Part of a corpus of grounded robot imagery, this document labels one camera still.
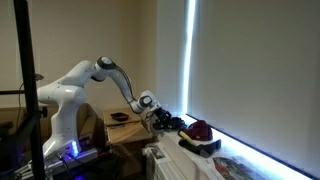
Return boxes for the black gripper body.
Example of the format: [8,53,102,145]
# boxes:
[152,108,172,130]

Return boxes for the yellow sticky notes pad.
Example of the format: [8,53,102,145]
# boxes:
[178,131,192,140]

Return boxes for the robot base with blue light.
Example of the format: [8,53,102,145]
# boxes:
[13,139,99,178]

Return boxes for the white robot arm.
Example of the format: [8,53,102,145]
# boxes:
[37,57,171,159]

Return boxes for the white windowsill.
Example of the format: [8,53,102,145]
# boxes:
[159,116,312,180]

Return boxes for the black oval bowl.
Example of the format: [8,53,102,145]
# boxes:
[111,112,129,122]

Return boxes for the colourful magazine on windowsill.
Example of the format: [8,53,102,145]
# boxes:
[213,157,265,180]

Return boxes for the navy blue cap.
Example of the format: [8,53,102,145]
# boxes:
[167,117,186,130]

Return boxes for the wooden cabinet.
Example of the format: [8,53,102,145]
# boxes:
[103,108,141,126]

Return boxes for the maroon cap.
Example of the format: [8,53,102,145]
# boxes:
[184,120,213,141]

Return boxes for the wooden pull-out desk shelf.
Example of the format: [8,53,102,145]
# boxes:
[106,122,152,144]

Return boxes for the white radiator heater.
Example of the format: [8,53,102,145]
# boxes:
[143,143,186,180]

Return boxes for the white roller blind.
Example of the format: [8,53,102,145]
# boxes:
[188,0,320,176]

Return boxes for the black tripod stand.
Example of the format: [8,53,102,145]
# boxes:
[0,0,46,180]

